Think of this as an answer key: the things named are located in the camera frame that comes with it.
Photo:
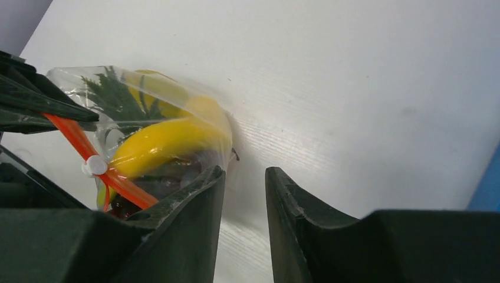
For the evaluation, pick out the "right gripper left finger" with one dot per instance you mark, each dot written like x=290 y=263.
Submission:
x=175 y=240

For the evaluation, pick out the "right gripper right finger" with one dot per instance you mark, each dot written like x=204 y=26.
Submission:
x=313 y=242

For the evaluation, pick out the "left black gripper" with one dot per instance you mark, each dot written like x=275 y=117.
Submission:
x=33 y=95

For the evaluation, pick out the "toy pineapple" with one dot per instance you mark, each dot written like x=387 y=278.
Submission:
x=113 y=97

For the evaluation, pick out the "toy yellow mango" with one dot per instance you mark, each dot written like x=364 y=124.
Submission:
x=155 y=145

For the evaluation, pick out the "clear zip top bag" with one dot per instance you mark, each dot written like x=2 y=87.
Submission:
x=98 y=146

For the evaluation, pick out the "toy yellow lemon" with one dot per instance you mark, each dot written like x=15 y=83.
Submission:
x=153 y=90

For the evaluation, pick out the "toy purple grape bunch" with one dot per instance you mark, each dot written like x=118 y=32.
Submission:
x=164 y=180

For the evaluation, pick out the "blue plastic bin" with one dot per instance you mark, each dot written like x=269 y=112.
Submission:
x=486 y=195

